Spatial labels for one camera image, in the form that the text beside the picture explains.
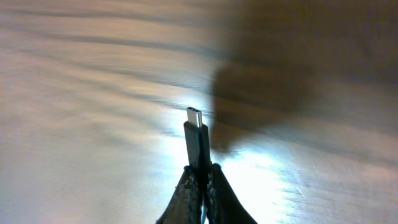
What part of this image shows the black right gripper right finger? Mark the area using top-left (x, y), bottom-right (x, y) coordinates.
top-left (205, 164), bottom-right (257, 224)

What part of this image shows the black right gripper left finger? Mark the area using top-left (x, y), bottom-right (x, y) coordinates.
top-left (156, 166), bottom-right (203, 224)

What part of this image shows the black USB charging cable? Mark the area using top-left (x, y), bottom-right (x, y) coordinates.
top-left (183, 106), bottom-right (213, 187)

